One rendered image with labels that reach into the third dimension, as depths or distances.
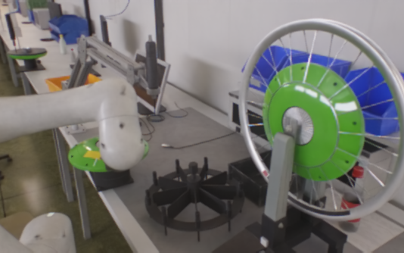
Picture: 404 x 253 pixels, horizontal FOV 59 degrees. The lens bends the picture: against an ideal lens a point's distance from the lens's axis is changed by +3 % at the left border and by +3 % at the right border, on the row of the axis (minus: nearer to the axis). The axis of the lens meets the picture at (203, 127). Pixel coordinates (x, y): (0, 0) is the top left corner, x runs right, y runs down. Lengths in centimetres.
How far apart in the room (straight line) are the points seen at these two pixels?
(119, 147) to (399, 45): 103
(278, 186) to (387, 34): 75
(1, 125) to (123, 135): 30
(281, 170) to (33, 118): 63
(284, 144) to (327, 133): 10
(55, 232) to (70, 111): 37
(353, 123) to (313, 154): 13
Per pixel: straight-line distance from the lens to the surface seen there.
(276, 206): 99
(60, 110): 93
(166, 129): 200
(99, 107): 90
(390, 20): 147
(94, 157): 140
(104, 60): 157
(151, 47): 126
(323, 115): 88
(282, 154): 92
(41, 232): 113
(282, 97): 96
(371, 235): 135
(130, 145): 86
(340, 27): 86
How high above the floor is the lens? 171
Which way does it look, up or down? 23 degrees down
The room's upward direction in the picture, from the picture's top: straight up
